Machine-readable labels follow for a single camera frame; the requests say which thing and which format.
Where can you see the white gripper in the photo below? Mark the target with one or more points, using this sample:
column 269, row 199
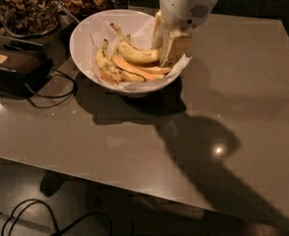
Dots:
column 180, row 6

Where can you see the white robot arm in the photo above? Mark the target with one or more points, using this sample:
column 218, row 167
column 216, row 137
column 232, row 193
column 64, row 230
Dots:
column 173, row 26

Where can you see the small right yellow banana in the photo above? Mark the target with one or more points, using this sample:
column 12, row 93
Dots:
column 155, row 69

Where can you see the white bowl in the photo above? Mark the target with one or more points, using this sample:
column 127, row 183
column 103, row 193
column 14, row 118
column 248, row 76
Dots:
column 88, row 36

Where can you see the orange-toned middle banana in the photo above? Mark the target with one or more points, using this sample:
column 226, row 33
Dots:
column 128, row 67

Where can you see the left spotted yellow banana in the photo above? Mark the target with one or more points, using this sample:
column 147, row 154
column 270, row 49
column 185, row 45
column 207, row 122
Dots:
column 110, row 72

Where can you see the white paper liner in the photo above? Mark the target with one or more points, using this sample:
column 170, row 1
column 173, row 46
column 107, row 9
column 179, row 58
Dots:
column 115, row 58

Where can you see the metal stand under jars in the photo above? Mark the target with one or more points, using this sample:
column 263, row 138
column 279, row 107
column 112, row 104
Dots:
column 54, row 45

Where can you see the glass jar of nuts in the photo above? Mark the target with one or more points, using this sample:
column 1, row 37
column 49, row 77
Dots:
column 29, row 18

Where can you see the black device with label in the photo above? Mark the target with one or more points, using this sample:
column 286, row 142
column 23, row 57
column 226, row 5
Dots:
column 23, row 73

